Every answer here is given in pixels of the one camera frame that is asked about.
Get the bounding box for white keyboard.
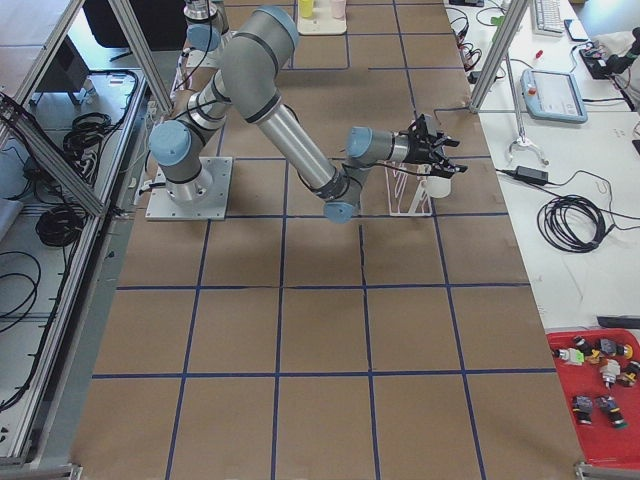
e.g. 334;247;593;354
530;0;564;37

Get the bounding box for blue teach pendant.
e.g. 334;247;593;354
520;69;588;124

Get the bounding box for beige plastic tray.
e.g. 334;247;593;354
297;15;347;36

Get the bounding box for black power adapter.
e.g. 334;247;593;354
514;165;549;186

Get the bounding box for pale green plastic cup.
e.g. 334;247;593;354
425;175;452;199

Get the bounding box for coiled black cable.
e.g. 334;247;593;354
537;194;607;252

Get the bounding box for white wire cup rack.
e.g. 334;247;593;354
383;162;433;217

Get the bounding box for green handled reacher grabber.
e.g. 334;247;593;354
502;47;550;167

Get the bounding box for aluminium frame post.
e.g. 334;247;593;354
468;0;529;113

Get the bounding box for pink plastic cup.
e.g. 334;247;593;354
329;0;346;20

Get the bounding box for red parts tray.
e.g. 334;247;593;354
547;328;639;470

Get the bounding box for yellow plastic cup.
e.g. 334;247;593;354
298;0;314;19

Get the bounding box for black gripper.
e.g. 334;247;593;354
404;114;468;179

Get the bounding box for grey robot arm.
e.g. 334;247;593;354
183;0;232;53
146;6;467;224

